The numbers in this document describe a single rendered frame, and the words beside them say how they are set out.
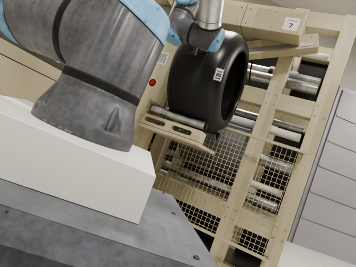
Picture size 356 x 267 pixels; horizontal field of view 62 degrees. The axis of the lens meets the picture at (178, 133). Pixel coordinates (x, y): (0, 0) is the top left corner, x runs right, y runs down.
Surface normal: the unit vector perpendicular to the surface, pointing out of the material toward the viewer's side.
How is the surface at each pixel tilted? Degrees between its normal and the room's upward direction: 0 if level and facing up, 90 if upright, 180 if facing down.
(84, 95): 73
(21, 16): 115
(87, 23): 96
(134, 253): 90
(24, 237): 90
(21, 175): 90
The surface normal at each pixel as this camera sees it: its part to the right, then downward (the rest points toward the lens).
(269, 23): -0.34, -0.19
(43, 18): -0.34, 0.11
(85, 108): 0.30, -0.24
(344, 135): 0.14, -0.02
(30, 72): 0.87, 0.29
